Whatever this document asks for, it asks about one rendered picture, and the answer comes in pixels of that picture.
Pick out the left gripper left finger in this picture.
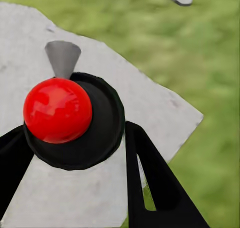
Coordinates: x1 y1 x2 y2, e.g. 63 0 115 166
0 125 35 222

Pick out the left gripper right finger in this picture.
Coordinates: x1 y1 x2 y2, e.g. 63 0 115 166
124 120 210 228

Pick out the insectifuge atomizer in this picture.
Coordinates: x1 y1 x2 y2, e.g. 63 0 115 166
23 40 126 170

